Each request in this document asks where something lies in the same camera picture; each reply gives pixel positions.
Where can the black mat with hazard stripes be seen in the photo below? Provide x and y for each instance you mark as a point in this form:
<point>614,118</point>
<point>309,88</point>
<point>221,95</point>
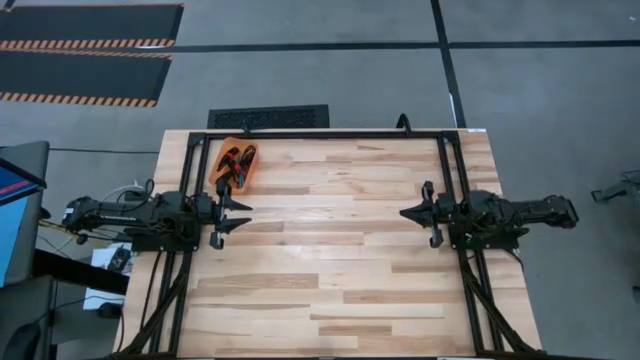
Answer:
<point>80,75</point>
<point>90,25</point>

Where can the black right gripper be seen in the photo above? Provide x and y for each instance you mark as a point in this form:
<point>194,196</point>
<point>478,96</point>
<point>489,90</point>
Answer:
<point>442,210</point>

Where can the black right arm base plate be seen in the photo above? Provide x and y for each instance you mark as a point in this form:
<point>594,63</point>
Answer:
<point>495,242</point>

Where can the monitor with blue screen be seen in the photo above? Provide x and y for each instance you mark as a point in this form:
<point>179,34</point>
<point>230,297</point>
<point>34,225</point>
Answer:
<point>12,220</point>

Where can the black side desk bar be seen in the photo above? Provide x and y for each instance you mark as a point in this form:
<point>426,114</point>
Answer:
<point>80,272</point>

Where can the small black device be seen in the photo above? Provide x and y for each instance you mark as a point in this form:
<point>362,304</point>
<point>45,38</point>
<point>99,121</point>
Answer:
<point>120,259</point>

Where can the black computer mouse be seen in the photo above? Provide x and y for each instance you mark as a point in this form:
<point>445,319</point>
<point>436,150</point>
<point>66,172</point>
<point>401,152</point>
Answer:
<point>109,310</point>

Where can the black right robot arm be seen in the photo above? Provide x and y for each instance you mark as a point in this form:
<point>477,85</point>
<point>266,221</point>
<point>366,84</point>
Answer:
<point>515,210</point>

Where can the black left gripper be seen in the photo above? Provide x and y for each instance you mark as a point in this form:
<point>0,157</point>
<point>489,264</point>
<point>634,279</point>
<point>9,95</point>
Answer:
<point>212,215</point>

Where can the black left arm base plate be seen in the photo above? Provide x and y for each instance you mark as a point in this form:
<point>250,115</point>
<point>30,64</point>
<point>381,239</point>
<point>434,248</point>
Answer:
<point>160,245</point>

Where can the black aluminium table frame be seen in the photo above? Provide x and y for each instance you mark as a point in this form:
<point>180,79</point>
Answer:
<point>320,135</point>

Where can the grey metal stand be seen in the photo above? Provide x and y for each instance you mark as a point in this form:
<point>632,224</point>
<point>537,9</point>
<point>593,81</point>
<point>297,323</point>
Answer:
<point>617,191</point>

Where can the orange plastic bin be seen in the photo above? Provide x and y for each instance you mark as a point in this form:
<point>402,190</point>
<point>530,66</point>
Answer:
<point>214,175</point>

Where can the black floor vent grille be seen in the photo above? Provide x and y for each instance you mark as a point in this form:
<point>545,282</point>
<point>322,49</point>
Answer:
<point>268,117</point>

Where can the white paper sheet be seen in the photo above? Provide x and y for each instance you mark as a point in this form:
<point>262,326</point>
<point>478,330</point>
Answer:
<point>100,285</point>

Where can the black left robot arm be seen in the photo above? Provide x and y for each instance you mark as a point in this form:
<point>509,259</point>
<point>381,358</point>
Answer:
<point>130,215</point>

